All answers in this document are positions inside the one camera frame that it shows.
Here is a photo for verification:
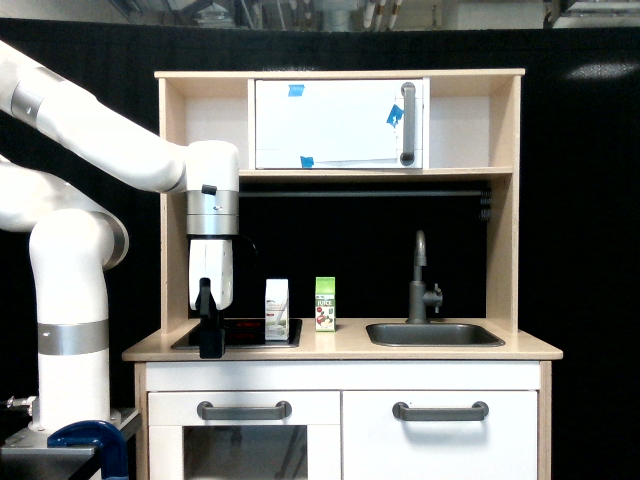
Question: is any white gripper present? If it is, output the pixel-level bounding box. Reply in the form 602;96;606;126
188;238;233;359

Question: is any white milk carton box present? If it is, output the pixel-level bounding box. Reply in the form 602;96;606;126
265;279;289;341

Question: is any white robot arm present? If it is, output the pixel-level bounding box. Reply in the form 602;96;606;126
1;45;239;432

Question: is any grey sink basin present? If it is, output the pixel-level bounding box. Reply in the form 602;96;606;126
366;323;505;347

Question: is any black toy stovetop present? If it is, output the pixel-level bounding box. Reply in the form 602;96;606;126
171;318;303;350

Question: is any white oven door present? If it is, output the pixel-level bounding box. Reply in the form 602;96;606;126
148;391;342;479

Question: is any green juice carton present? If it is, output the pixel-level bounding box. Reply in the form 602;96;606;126
314;277;336;332

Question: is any blue clamp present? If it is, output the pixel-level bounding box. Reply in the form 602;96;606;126
47;420;129;480

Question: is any wooden play kitchen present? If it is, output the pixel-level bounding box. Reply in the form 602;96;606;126
123;68;562;479

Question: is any white cabinet door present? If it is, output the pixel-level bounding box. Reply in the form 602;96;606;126
342;391;538;479

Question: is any grey toy faucet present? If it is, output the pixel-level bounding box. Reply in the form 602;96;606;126
407;230;443;324

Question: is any white microwave door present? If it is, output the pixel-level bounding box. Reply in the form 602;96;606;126
255;78;430;169

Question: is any grey oven door handle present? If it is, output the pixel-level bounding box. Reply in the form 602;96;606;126
196;401;292;421

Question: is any black hanging rail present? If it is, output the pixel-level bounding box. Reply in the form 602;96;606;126
240;190;492;198

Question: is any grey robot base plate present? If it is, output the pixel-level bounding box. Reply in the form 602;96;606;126
1;408;142;467

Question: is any grey microwave door handle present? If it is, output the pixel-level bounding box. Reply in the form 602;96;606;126
400;82;416;166

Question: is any grey cabinet door handle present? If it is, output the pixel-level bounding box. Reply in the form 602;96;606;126
392;401;489;422

